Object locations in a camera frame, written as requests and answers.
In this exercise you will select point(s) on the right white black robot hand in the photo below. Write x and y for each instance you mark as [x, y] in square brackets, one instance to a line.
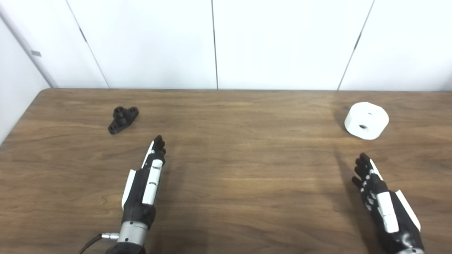
[386, 211]

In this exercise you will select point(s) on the small grey wall label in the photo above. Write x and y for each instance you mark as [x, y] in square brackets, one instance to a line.
[36, 53]

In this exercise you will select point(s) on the black flanged holder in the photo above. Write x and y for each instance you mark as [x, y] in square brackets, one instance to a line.
[122, 120]

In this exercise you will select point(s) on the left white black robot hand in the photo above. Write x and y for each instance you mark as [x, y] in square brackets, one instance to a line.
[150, 183]

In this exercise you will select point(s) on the round white piece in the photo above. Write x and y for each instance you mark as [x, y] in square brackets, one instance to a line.
[367, 118]

